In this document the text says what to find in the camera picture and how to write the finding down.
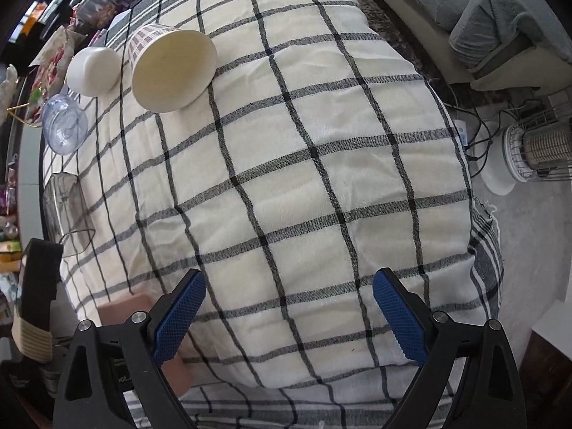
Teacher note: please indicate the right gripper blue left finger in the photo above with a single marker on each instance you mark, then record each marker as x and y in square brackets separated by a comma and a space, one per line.
[103, 362]

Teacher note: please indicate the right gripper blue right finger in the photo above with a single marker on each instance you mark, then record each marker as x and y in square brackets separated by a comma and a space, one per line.
[490, 393]

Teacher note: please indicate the clear square glass cup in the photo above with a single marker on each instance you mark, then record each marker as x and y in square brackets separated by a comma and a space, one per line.
[67, 217]

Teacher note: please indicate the clear round plastic cup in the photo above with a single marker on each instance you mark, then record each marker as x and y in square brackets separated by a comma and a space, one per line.
[64, 124]

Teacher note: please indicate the white plastic cup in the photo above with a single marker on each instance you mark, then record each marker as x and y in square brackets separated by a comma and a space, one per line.
[93, 71]

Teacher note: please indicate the patterned paper cup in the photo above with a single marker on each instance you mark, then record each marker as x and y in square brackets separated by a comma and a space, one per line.
[170, 67]

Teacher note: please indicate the electric cage heater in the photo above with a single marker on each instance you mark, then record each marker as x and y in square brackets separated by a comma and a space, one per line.
[533, 148]

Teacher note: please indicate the two-tier snack tray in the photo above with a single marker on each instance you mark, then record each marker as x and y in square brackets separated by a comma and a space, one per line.
[48, 71]

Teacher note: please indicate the checkered white tablecloth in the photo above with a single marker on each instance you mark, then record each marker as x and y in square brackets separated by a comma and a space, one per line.
[316, 156]

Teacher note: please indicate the white paper sheet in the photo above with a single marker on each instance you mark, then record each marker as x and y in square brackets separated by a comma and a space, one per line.
[117, 23]

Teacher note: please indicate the clear snack jar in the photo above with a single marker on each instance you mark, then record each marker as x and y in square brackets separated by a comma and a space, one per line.
[97, 13]

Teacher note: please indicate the grey sectional sofa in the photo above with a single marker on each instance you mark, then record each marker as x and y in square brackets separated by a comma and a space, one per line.
[492, 44]

